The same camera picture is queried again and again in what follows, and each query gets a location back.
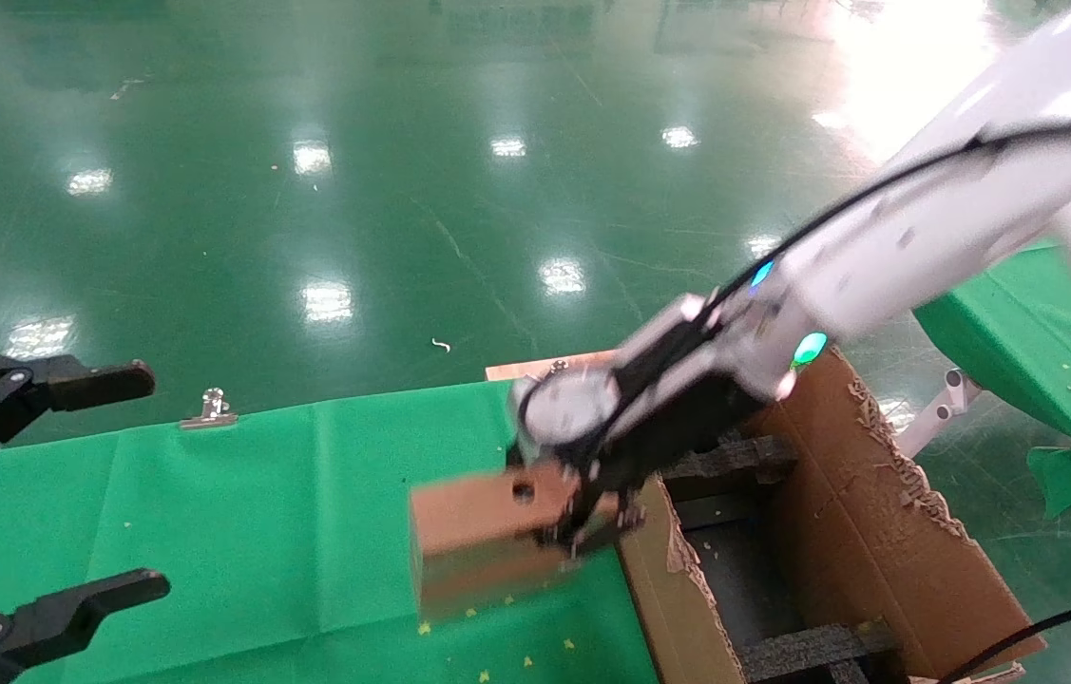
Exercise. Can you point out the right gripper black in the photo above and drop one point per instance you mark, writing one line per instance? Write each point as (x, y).
(687, 418)

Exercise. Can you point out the small brown box with hole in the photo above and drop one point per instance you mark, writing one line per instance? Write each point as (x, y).
(478, 541)

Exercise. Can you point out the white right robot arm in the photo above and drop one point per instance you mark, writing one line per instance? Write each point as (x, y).
(925, 218)

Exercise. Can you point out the grey panel inside carton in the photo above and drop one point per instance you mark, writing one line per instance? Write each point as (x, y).
(735, 579)

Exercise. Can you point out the large open cardboard carton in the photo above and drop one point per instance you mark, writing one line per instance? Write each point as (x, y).
(877, 532)

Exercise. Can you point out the black foam insert block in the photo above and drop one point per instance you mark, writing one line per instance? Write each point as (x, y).
(735, 458)
(811, 651)

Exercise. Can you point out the small white floor scrap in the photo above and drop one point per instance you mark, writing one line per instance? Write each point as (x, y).
(441, 345)

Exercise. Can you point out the green table cloth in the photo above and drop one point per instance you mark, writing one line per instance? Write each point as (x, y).
(259, 532)
(1020, 342)

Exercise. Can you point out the white tubular table leg frame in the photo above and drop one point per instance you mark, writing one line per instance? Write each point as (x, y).
(946, 404)

